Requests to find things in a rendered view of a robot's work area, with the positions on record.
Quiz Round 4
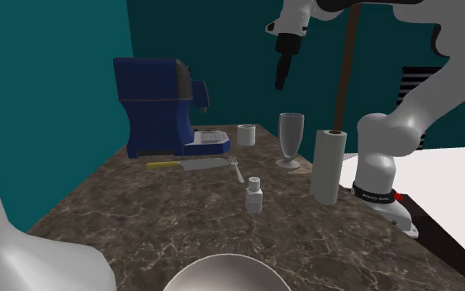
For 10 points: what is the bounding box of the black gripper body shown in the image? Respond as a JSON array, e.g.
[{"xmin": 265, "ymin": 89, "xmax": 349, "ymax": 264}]
[{"xmin": 274, "ymin": 32, "xmax": 304, "ymax": 62}]

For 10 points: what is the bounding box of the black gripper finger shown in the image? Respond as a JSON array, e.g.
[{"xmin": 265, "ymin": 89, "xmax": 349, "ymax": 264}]
[{"xmin": 274, "ymin": 59, "xmax": 292, "ymax": 92}]

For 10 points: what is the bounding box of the clear tall glass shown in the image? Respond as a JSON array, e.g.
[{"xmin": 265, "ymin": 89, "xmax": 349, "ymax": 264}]
[{"xmin": 275, "ymin": 112, "xmax": 306, "ymax": 170}]

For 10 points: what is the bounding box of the brown wooden pole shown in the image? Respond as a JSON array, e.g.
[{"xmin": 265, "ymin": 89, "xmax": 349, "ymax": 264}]
[{"xmin": 331, "ymin": 2, "xmax": 363, "ymax": 131}]

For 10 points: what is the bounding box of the white cup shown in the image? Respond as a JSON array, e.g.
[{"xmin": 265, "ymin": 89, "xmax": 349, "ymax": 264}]
[{"xmin": 236, "ymin": 123, "xmax": 257, "ymax": 147}]

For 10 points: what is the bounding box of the white paper towel roll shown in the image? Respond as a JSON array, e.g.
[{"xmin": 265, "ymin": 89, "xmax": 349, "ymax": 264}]
[{"xmin": 309, "ymin": 128, "xmax": 349, "ymax": 207}]

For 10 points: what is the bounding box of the silver fork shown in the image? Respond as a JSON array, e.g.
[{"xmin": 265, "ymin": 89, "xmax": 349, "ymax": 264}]
[{"xmin": 228, "ymin": 155, "xmax": 246, "ymax": 184}]

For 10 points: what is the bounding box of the white shaker bottle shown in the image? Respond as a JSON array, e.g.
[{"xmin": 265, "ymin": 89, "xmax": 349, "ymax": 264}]
[{"xmin": 244, "ymin": 175, "xmax": 264, "ymax": 215}]

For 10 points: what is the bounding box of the blue coffee machine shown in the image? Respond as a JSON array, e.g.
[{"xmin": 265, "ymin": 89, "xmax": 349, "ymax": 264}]
[{"xmin": 112, "ymin": 57, "xmax": 232, "ymax": 160}]

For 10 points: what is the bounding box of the white table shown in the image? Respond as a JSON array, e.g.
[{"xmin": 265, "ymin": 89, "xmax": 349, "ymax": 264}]
[{"xmin": 338, "ymin": 145, "xmax": 465, "ymax": 262}]

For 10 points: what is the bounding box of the white bowl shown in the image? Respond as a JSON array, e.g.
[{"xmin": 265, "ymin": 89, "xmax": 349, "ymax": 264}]
[{"xmin": 161, "ymin": 253, "xmax": 294, "ymax": 291}]

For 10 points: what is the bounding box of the large white curved vase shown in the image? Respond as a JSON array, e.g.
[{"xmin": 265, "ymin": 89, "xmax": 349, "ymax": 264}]
[{"xmin": 0, "ymin": 140, "xmax": 117, "ymax": 291}]

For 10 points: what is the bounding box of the yellow-handled kitchen knife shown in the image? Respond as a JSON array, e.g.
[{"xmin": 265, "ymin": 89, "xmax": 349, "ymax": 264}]
[{"xmin": 145, "ymin": 157, "xmax": 231, "ymax": 172}]

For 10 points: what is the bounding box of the black slatted wall vent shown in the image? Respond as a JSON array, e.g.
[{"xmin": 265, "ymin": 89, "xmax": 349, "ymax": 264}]
[{"xmin": 396, "ymin": 65, "xmax": 455, "ymax": 151}]

